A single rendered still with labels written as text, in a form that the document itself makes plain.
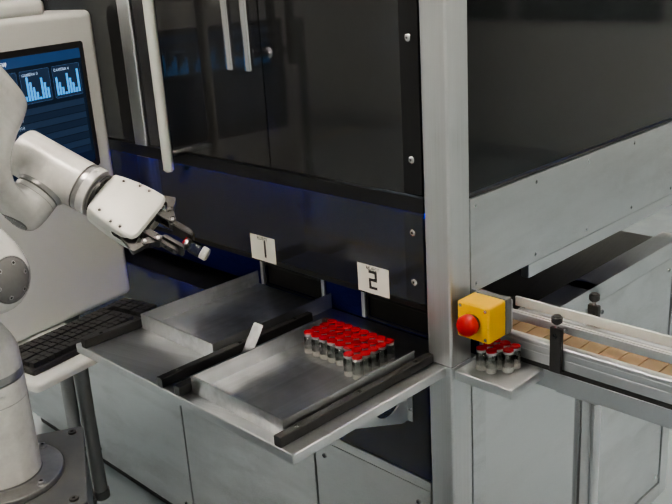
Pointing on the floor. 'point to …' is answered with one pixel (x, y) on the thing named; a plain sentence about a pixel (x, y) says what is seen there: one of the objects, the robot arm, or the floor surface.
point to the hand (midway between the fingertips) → (178, 239)
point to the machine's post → (447, 238)
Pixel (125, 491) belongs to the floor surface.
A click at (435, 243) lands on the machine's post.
